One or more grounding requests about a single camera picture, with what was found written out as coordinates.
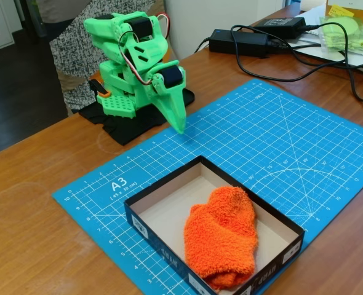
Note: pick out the orange fuzzy sock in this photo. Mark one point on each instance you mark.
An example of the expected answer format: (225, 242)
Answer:
(221, 233)

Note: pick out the green 3D-printed robot arm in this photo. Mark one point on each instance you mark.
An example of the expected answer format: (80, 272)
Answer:
(104, 30)

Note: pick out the dark cardboard box tray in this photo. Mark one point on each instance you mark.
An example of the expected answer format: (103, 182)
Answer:
(166, 209)

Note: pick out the orange and black table clamp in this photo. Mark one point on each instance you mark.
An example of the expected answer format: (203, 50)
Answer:
(100, 89)

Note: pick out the blue A3 cutting mat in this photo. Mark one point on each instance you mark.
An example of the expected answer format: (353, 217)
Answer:
(246, 129)

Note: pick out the person in speckled garment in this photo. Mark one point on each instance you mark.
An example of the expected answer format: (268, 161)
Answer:
(74, 55)

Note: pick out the black power adapter blue LED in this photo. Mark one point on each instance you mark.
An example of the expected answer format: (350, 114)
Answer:
(237, 43)

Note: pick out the black power adapter white label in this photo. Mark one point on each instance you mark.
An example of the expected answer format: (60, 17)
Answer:
(280, 26)

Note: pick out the white framed glass door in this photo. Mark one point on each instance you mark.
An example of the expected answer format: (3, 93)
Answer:
(6, 43)

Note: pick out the white paper sheets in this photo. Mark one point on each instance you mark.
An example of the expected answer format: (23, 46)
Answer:
(310, 18)

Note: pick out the plastic bag of green parts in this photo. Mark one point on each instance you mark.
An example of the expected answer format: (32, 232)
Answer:
(353, 40)

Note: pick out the black plastic base plate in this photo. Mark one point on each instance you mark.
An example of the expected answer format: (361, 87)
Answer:
(123, 132)

